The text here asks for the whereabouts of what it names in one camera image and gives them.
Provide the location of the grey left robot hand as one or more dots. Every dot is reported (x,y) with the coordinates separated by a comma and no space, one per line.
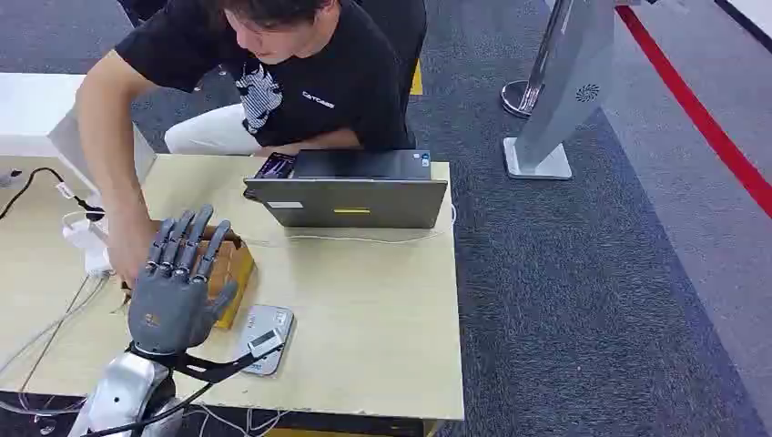
(166,307)

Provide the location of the wooden card box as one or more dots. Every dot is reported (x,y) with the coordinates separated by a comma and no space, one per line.
(228,268)

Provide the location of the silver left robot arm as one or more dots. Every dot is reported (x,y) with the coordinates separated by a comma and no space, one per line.
(123,395)

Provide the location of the person's hand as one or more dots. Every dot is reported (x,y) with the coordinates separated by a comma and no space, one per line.
(130,247)

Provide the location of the white power adapter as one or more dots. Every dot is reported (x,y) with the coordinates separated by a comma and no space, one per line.
(87,238)

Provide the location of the smartphone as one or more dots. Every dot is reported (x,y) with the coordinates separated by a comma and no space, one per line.
(275,165)

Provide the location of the white cabinet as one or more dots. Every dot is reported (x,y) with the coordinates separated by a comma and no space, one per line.
(57,123)

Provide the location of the grey laptop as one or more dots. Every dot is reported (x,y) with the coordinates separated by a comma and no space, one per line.
(350,193)

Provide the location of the person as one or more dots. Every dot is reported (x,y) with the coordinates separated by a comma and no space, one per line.
(265,78)

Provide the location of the yellow floor tape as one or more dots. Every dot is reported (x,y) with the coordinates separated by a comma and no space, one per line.
(417,78)

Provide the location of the chrome round pole base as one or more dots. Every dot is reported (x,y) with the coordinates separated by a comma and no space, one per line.
(520,96)

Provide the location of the silver floor stand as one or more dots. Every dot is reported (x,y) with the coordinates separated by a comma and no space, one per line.
(558,90)

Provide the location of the red floor tape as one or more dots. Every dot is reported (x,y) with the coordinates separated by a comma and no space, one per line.
(699,111)

